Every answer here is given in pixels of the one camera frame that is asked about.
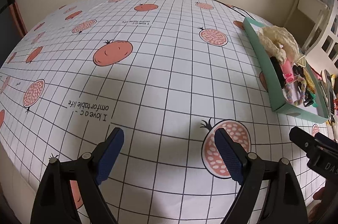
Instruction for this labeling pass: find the orange snack packet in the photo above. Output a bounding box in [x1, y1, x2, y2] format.
[303, 68, 316, 94]

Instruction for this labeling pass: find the rainbow fuzzy pipe-cleaner ring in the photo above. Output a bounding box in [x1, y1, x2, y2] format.
[285, 74, 308, 106]

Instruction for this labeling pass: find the pink hair roller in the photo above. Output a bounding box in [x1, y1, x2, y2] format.
[280, 60, 294, 83]

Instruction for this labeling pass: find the black toy car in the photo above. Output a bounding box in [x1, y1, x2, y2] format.
[270, 56, 286, 89]

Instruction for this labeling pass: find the cream crocheted cloth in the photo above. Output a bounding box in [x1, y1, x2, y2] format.
[257, 26, 300, 65]

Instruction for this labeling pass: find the cream plastic hair claw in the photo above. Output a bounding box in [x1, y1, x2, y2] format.
[294, 54, 307, 68]

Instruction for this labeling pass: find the teal-rimmed white tray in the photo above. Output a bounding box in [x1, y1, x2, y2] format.
[243, 17, 329, 124]

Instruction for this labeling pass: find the clutter of stationery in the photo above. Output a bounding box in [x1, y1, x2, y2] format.
[318, 69, 335, 125]

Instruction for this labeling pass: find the white wooden chair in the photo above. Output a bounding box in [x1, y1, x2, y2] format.
[301, 0, 338, 71]

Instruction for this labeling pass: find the white wooden shelf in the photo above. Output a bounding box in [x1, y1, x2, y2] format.
[283, 0, 329, 53]

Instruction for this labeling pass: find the white checked pomegranate tablecloth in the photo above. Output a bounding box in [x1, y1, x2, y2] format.
[1, 0, 325, 223]

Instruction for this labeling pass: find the black cable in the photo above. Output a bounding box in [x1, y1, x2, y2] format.
[210, 0, 256, 21]

